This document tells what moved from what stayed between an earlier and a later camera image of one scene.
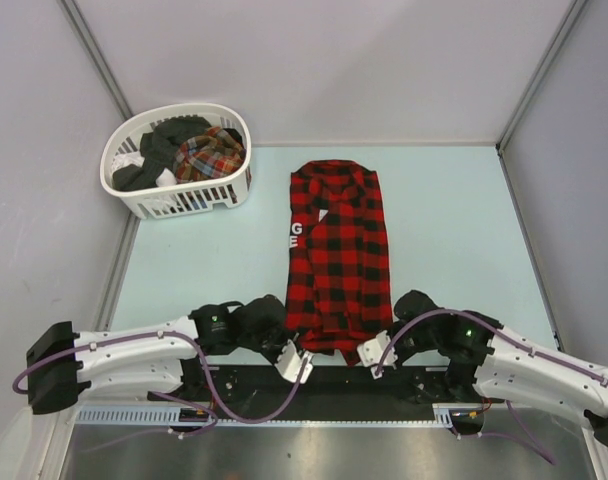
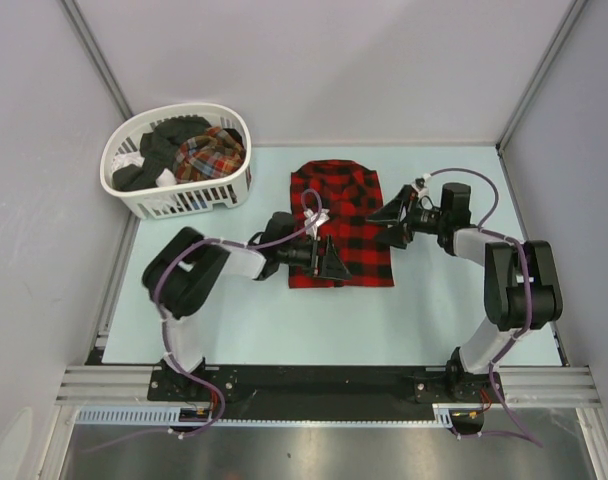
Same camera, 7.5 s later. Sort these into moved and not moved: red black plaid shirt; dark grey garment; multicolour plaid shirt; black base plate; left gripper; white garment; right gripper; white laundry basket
Moved: right gripper; left gripper; red black plaid shirt
Not moved: multicolour plaid shirt; white laundry basket; white garment; dark grey garment; black base plate
